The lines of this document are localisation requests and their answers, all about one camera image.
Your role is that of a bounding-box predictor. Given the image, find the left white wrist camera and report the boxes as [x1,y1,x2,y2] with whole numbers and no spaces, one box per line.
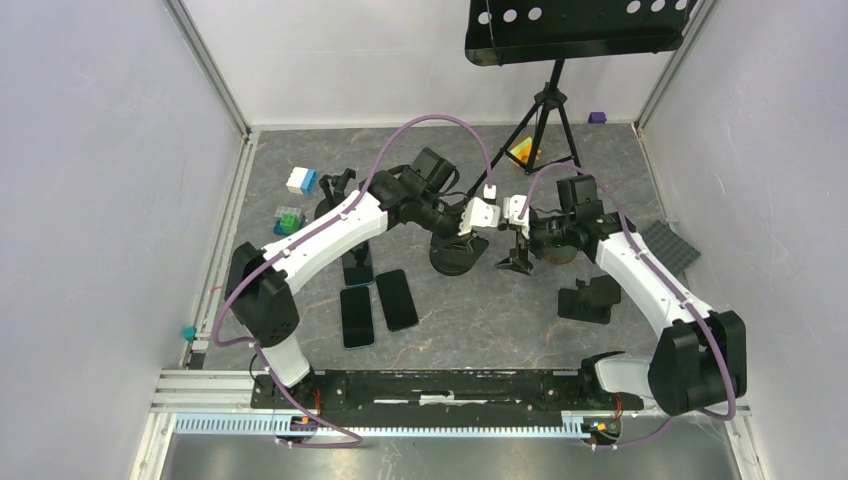
[458,184,502,236]

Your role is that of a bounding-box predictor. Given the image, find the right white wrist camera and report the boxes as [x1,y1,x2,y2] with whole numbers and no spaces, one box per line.
[502,195,530,240]

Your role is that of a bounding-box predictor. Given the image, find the black round-base phone stand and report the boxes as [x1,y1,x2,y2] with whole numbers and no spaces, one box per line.
[428,232,490,276]

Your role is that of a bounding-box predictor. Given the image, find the grey studded baseplate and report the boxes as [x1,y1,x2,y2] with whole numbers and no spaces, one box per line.
[641,220,701,276]

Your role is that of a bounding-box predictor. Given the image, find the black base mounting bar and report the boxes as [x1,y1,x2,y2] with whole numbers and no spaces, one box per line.
[289,369,644,428]

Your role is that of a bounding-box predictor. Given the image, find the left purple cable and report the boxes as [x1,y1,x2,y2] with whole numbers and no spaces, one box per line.
[210,113,498,449]

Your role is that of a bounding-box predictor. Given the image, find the white and blue blocks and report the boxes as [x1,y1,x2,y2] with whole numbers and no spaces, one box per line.
[285,167,317,196]

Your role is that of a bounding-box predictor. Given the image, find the purple block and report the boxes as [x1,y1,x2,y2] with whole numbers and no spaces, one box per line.
[587,111,607,124]

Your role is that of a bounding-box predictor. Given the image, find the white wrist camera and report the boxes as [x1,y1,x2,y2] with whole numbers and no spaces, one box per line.
[502,195,530,240]
[458,184,502,236]

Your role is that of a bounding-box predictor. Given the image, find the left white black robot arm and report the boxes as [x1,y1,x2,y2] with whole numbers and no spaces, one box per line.
[225,148,498,408]

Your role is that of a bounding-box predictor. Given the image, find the black square-base phone holder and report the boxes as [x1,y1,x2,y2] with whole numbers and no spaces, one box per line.
[557,275,622,325]

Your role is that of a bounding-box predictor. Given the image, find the teal clip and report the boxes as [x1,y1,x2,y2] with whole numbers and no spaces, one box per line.
[182,326,197,343]

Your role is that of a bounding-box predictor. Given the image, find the black music stand tripod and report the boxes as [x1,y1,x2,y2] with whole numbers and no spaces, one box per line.
[464,0,696,175]

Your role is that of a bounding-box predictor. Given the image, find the far black phone stand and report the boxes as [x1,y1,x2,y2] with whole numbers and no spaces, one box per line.
[314,168,356,220]

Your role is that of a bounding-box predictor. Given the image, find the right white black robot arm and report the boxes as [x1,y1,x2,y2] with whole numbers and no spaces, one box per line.
[501,175,747,421]

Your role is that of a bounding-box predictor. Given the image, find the orange yellow block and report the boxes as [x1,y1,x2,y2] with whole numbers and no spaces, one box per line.
[507,136,533,168]

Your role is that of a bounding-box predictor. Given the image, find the lower left black smartphone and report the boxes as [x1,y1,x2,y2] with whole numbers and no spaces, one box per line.
[340,286,375,349]

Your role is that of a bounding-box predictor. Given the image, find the blue-edged black smartphone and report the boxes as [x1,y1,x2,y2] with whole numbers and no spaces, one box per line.
[341,241,374,287]

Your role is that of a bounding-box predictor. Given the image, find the green white blue blocks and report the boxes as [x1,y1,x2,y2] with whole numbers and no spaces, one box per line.
[272,206,306,237]

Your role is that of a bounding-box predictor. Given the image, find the middle black smartphone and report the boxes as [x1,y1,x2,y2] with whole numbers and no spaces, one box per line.
[376,269,419,332]

